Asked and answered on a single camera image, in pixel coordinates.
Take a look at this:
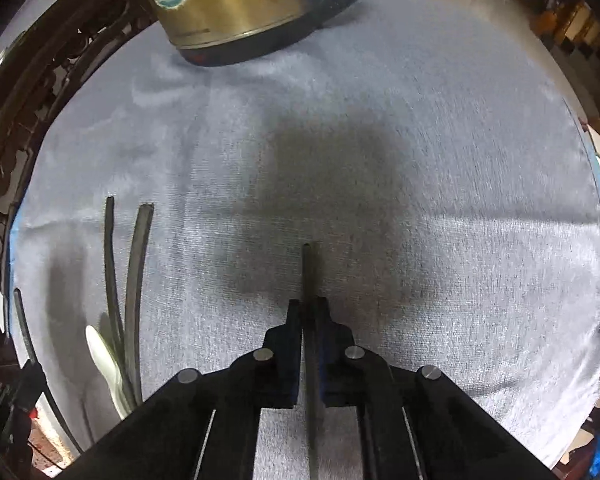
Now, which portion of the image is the grey table cloth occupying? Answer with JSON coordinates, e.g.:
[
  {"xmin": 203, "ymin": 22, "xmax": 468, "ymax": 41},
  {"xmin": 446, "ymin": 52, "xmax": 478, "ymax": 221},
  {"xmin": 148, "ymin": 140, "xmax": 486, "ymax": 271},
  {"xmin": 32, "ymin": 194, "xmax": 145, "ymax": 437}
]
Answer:
[{"xmin": 12, "ymin": 0, "xmax": 600, "ymax": 466}]

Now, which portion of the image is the small white plastic spoon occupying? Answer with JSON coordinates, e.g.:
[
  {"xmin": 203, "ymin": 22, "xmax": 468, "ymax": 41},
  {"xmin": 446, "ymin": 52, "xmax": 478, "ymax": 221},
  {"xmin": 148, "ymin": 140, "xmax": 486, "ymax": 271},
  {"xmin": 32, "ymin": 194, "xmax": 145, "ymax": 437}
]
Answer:
[{"xmin": 84, "ymin": 325, "xmax": 136, "ymax": 419}]

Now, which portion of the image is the dark carved wooden sideboard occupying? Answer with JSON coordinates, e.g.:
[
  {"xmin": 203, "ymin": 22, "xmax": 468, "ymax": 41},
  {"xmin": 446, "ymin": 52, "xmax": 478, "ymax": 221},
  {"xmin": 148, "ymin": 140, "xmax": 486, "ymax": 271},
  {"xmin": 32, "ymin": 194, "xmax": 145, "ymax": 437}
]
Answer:
[{"xmin": 0, "ymin": 0, "xmax": 156, "ymax": 289}]

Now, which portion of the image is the brass electric kettle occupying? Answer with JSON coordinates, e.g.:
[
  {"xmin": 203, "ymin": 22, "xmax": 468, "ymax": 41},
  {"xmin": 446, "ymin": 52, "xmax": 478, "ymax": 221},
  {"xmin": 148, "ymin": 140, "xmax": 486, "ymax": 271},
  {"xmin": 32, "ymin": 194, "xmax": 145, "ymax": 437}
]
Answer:
[{"xmin": 150, "ymin": 0, "xmax": 358, "ymax": 66}]

